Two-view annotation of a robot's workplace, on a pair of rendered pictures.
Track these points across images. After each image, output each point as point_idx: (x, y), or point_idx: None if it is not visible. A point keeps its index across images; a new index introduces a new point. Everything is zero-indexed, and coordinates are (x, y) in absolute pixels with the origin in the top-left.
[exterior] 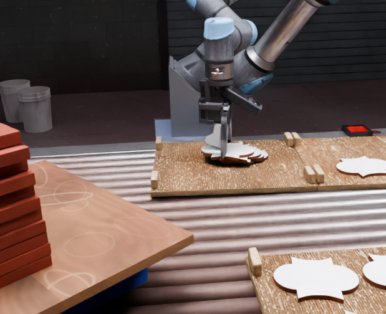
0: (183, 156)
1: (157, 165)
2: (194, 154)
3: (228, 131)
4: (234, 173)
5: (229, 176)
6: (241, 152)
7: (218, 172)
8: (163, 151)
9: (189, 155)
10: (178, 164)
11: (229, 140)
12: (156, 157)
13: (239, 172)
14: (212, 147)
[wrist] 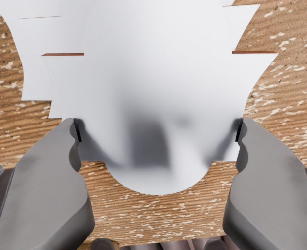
0: (136, 203)
1: (201, 233)
2: (122, 184)
3: (72, 162)
4: (282, 55)
5: None
6: (203, 49)
7: (267, 109)
8: (113, 237)
9: (129, 194)
10: (193, 205)
11: (78, 126)
12: (157, 240)
13: (280, 35)
14: (149, 168)
